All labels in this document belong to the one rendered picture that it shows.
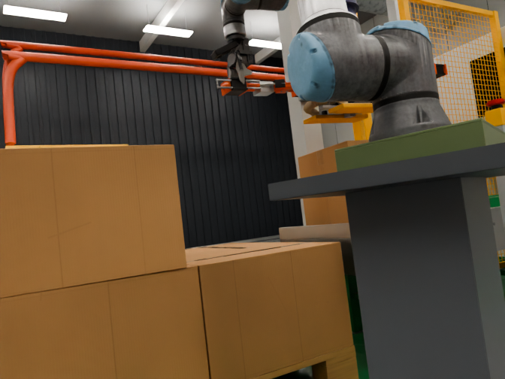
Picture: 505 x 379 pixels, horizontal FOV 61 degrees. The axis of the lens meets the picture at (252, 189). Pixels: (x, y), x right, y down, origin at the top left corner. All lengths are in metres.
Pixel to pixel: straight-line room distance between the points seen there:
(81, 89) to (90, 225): 11.53
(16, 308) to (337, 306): 1.08
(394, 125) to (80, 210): 0.89
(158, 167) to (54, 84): 11.40
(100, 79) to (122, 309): 11.83
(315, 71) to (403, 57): 0.21
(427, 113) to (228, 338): 0.93
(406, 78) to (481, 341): 0.56
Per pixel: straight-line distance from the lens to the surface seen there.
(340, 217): 1.89
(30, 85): 12.66
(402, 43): 1.07
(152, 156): 1.39
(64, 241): 1.33
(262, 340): 1.56
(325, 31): 1.00
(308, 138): 3.13
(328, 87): 0.96
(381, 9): 10.34
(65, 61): 9.78
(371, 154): 0.99
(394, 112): 1.03
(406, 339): 1.01
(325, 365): 1.73
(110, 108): 12.77
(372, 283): 1.01
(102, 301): 1.35
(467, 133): 0.93
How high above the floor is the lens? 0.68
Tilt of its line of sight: 4 degrees up
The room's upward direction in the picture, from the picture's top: 7 degrees counter-clockwise
